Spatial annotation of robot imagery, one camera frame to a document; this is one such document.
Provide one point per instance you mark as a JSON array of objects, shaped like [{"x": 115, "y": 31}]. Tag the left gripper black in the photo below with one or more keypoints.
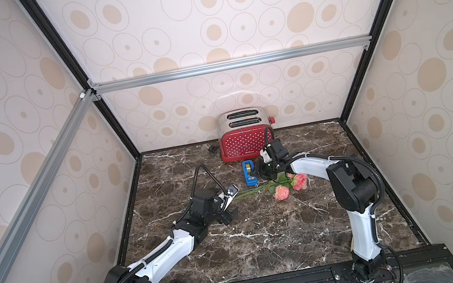
[{"x": 226, "y": 217}]

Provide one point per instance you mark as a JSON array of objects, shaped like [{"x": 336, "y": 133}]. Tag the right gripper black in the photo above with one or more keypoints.
[{"x": 267, "y": 164}]

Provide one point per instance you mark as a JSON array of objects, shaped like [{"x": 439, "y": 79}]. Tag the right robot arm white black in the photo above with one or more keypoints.
[{"x": 357, "y": 187}]

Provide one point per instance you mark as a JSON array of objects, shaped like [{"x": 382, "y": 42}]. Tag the red polka dot toaster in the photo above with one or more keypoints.
[{"x": 243, "y": 133}]

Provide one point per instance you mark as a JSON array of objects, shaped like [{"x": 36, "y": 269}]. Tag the black toaster plug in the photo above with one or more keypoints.
[{"x": 213, "y": 148}]

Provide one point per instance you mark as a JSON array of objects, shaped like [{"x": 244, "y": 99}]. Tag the silver aluminium rail back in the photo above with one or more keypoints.
[{"x": 197, "y": 71}]

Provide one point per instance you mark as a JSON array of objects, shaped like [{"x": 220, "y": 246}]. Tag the silver aluminium rail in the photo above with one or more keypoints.
[
  {"x": 197, "y": 71},
  {"x": 19, "y": 227}
]

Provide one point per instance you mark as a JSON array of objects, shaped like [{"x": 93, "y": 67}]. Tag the silver aluminium rail left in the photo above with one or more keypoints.
[{"x": 19, "y": 227}]

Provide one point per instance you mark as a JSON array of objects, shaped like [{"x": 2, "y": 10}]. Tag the black corner frame post right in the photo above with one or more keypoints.
[{"x": 376, "y": 30}]

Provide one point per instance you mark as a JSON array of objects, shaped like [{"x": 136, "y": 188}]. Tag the black corner frame post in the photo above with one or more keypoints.
[
  {"x": 35, "y": 12},
  {"x": 376, "y": 30}
]

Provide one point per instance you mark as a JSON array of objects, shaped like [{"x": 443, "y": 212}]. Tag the black corner frame post left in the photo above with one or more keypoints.
[{"x": 35, "y": 12}]

